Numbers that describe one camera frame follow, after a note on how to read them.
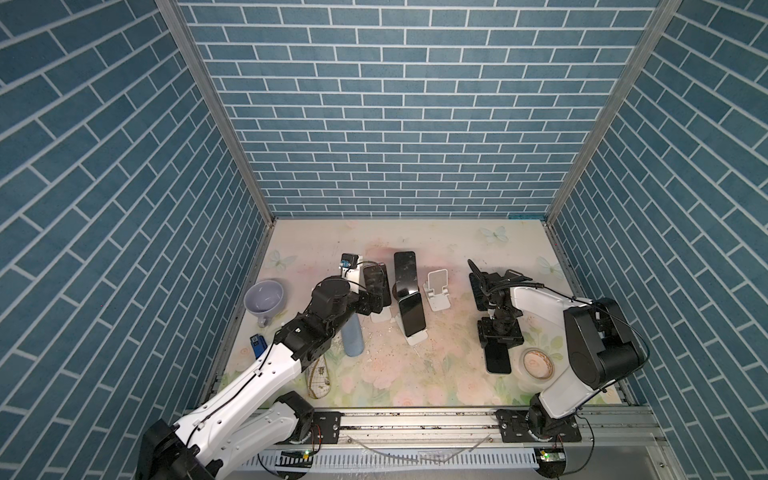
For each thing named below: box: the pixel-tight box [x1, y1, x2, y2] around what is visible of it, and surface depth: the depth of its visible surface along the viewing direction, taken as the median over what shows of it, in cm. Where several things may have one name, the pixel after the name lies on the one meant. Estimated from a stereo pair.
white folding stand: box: [423, 268, 451, 312], surface depth 96 cm
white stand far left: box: [370, 306, 392, 323], surface depth 94 cm
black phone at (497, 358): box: [485, 344, 512, 374], surface depth 86 cm
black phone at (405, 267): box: [394, 251, 419, 293], surface depth 96 cm
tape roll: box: [520, 348, 555, 382], surface depth 86 cm
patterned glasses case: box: [305, 355, 331, 399], surface depth 80 cm
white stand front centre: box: [404, 328, 429, 347], surface depth 90 cm
